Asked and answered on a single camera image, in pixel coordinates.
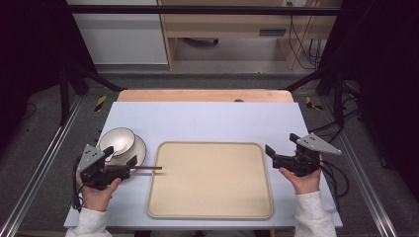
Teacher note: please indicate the person's left hand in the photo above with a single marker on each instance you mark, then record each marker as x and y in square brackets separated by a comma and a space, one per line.
[97, 199]

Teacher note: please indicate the white bowl with dark rim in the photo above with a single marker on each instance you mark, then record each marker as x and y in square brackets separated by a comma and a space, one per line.
[118, 140]

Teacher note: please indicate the white cabinet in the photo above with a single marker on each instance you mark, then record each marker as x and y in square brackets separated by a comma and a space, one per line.
[122, 36]

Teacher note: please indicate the aluminium floor rail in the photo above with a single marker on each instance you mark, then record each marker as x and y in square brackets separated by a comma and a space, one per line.
[365, 177]
[42, 164]

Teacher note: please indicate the yellow black floor tape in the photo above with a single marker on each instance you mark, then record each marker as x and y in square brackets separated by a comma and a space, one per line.
[100, 102]
[311, 103]

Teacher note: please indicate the white plate with dark rim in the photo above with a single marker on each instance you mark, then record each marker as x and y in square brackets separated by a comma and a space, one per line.
[140, 151]

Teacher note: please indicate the light wooden desk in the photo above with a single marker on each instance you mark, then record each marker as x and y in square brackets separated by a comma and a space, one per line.
[230, 23]

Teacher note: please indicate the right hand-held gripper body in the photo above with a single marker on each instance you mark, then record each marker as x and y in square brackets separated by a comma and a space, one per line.
[301, 163]

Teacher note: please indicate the dark brown chopstick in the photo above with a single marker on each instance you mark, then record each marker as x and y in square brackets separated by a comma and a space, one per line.
[148, 167]

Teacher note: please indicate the wooden table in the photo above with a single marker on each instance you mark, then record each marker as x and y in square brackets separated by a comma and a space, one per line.
[197, 95]

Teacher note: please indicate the dark object under desk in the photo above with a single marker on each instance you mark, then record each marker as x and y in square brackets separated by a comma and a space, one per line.
[202, 41]

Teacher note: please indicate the light blue table board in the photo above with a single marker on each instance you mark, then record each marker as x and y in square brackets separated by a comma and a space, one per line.
[204, 121]

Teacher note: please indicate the person's right hand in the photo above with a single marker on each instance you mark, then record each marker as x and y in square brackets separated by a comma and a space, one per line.
[308, 183]

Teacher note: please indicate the beige rectangular tray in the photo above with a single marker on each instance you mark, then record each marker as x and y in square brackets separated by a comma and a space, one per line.
[210, 181]

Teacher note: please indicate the black metal stand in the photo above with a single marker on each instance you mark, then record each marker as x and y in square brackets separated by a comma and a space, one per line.
[337, 95]
[66, 95]

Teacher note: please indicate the black horizontal frame bar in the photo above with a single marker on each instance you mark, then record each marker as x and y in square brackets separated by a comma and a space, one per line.
[197, 10]

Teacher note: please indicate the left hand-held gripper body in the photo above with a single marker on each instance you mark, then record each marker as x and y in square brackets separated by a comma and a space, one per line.
[90, 158]

